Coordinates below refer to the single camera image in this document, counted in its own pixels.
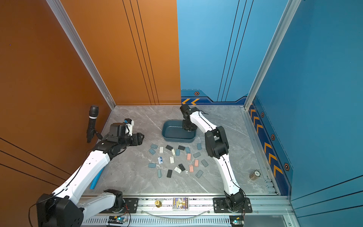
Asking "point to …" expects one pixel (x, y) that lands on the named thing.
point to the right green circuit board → (237, 220)
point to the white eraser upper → (161, 149)
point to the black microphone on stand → (91, 131)
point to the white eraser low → (177, 170)
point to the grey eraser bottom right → (199, 174)
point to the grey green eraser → (197, 154)
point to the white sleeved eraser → (173, 152)
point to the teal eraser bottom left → (159, 173)
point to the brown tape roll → (255, 175)
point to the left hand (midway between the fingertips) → (140, 134)
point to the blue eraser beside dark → (187, 149)
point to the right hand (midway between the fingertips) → (188, 128)
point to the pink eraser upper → (189, 156)
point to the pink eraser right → (196, 162)
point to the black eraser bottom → (169, 173)
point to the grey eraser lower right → (204, 163)
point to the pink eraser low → (191, 167)
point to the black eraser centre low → (181, 167)
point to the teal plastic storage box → (173, 131)
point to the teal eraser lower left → (151, 165)
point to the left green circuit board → (118, 220)
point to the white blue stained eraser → (160, 160)
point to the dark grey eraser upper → (169, 147)
